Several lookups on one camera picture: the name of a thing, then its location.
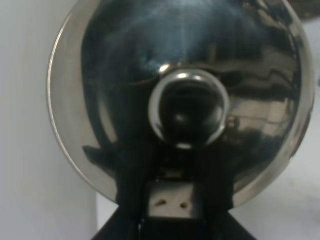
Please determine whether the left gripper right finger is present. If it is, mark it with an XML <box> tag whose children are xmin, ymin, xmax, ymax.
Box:
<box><xmin>194</xmin><ymin>146</ymin><xmax>255</xmax><ymax>240</ymax></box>

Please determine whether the stainless steel teapot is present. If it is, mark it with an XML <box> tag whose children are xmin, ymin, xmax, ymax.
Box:
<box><xmin>47</xmin><ymin>0</ymin><xmax>315</xmax><ymax>218</ymax></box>

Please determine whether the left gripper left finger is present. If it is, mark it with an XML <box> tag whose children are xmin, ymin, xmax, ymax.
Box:
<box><xmin>93</xmin><ymin>147</ymin><xmax>155</xmax><ymax>240</ymax></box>

